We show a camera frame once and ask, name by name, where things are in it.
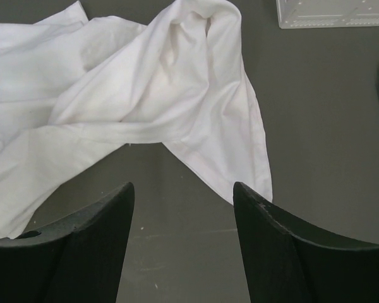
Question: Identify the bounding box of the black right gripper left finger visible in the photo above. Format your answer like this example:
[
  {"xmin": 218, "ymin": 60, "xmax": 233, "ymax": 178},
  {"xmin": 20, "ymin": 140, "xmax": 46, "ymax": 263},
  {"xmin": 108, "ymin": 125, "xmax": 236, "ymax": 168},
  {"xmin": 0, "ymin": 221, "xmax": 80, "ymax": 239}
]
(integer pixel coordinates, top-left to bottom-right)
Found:
[{"xmin": 0, "ymin": 182, "xmax": 135, "ymax": 302}]

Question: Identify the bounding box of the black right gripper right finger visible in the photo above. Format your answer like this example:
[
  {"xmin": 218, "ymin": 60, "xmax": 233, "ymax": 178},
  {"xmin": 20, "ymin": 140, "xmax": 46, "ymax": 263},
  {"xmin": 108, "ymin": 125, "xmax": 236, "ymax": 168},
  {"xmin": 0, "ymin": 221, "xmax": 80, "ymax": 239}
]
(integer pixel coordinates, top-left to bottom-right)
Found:
[{"xmin": 233, "ymin": 182, "xmax": 379, "ymax": 302}]

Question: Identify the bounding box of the white t-shirt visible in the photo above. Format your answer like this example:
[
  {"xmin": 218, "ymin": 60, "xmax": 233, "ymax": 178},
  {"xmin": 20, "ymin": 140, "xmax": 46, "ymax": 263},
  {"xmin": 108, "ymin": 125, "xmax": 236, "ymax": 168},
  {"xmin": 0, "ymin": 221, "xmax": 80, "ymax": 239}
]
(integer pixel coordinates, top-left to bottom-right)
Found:
[{"xmin": 0, "ymin": 1, "xmax": 272, "ymax": 239}]

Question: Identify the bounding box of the white file organizer rack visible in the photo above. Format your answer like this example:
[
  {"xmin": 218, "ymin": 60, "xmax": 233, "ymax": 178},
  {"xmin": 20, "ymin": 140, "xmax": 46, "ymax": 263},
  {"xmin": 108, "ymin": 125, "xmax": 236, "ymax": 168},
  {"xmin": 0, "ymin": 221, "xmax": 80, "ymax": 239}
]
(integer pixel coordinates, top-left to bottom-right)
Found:
[{"xmin": 276, "ymin": 0, "xmax": 379, "ymax": 29}]

